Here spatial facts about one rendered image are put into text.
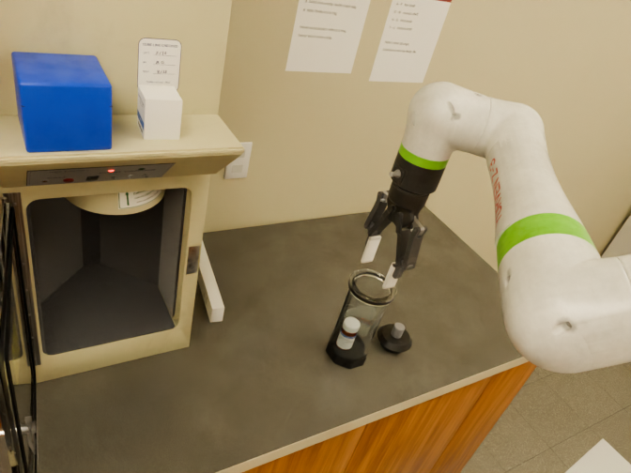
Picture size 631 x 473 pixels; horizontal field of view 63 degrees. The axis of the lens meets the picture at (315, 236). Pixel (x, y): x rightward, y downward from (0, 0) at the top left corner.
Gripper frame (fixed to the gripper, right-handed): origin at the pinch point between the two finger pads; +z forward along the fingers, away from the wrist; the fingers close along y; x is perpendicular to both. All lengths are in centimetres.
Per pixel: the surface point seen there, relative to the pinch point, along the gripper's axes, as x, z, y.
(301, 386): -15.1, 28.5, 5.0
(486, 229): 120, 50, -56
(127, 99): -49, -31, -13
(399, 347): 12.0, 25.3, 4.8
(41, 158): -62, -28, -2
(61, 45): -58, -38, -13
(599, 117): 158, -5, -56
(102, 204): -53, -11, -16
